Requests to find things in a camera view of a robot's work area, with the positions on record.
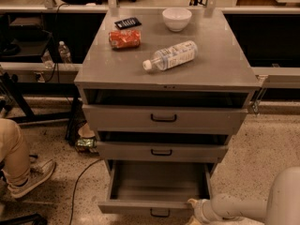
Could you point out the orange crushed soda can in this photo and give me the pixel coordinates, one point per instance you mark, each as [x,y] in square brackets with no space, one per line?
[125,39]

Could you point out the grey middle drawer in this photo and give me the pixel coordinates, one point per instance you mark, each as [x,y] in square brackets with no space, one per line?
[171,152]

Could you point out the grey metal drawer cabinet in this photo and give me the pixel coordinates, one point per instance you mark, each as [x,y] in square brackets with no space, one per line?
[219,76]

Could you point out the grey bottom drawer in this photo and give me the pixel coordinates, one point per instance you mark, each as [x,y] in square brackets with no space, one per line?
[155,188]

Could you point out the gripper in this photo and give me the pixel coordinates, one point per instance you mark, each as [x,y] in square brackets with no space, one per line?
[207,208]

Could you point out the black rectangular remote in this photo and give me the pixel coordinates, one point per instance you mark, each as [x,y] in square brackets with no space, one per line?
[127,23]

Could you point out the person leg beige trousers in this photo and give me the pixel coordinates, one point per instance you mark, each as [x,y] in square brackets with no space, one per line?
[14,152]

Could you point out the small background water bottle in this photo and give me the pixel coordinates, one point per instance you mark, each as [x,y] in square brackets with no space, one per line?
[64,52]

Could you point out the grey drawer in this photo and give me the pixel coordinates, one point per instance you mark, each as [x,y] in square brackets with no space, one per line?
[171,152]
[164,119]
[155,188]

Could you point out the clear plastic water bottle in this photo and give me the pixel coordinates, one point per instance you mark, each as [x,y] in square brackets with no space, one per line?
[172,57]

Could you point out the black chair base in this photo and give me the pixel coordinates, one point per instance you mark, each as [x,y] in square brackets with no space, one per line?
[35,219]

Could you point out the grey sneaker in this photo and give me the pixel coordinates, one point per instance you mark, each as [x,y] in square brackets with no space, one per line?
[35,177]

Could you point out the white ceramic bowl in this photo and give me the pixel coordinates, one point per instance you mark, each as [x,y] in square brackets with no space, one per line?
[176,18]

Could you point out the grey top drawer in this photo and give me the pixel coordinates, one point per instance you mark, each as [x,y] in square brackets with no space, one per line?
[164,119]

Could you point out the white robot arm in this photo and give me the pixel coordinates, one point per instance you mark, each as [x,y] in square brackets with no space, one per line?
[281,208]

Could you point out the black table leg frame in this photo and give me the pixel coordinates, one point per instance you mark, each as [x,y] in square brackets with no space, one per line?
[12,90]

